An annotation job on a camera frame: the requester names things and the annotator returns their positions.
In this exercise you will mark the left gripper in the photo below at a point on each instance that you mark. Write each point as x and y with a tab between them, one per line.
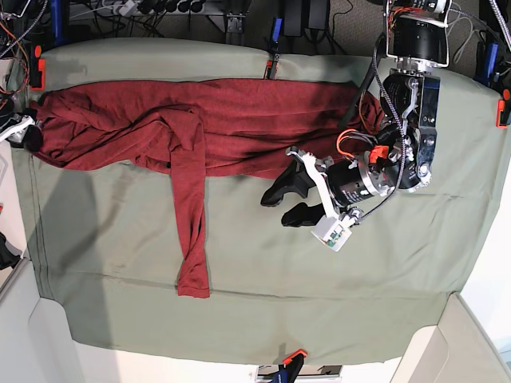
340	186

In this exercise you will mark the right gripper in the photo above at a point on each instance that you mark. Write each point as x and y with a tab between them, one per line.
20	128

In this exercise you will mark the red long-sleeve T-shirt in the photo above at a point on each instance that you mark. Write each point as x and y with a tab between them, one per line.
190	131

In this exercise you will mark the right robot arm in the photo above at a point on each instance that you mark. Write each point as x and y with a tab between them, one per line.
20	56

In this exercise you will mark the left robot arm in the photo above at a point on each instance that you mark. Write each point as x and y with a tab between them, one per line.
388	134

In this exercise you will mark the orange black clamp top left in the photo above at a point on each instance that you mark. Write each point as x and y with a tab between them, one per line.
37	68

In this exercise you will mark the orange black clamp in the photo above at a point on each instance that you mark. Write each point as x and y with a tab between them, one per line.
289	370
37	68
273	50
503	110

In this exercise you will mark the black object left edge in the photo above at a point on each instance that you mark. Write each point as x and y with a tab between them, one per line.
7	258

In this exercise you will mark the green table cloth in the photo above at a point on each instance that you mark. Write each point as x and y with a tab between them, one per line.
104	246

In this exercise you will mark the orange black clamp top middle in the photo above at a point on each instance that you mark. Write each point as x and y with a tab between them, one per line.
273	50

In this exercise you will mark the white power strip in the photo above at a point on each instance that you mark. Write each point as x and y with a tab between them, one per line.
122	8

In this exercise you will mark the orange black clamp bottom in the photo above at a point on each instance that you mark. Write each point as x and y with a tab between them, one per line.
289	370

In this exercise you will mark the black power adapter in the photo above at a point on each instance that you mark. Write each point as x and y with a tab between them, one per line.
298	15

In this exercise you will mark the orange black clamp top right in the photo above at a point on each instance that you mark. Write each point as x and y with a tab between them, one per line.
503	110

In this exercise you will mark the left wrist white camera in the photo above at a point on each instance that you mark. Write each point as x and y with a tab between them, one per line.
333	232

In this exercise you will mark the metal table leg bracket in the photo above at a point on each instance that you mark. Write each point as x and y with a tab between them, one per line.
234	32

